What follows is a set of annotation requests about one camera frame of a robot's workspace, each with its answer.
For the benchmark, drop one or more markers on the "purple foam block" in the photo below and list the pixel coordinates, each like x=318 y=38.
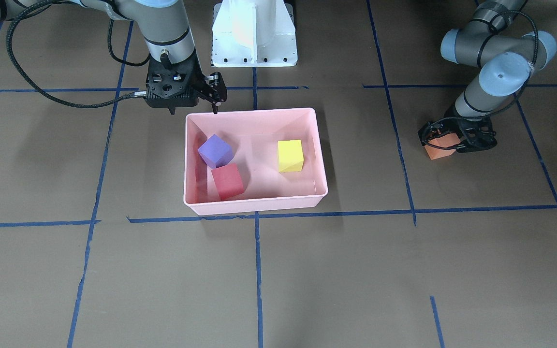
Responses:
x=216 y=152

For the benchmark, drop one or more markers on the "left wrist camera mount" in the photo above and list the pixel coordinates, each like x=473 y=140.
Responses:
x=476 y=135

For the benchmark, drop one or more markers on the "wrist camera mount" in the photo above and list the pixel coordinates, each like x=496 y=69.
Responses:
x=476 y=135
x=169 y=89

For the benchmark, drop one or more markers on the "pink foam block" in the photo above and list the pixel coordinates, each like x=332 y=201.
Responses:
x=228 y=181

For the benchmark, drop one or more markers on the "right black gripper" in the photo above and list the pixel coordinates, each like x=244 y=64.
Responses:
x=212 y=90

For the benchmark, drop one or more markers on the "pink plastic bin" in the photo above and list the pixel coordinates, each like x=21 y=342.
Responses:
x=253 y=136

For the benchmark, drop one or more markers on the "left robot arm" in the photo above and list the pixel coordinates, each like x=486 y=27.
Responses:
x=506 y=65

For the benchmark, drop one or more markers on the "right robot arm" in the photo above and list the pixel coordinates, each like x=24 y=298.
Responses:
x=164 y=25

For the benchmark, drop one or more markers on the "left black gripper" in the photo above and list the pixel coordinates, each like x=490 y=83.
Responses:
x=456 y=125

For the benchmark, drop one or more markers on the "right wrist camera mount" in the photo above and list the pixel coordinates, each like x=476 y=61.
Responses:
x=169 y=89

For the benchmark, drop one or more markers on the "orange foam block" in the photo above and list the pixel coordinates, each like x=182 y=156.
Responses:
x=442 y=146

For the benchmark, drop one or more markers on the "yellow foam block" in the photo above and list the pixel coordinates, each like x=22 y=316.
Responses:
x=290 y=156

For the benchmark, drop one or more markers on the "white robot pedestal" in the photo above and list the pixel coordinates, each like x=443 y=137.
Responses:
x=254 y=33

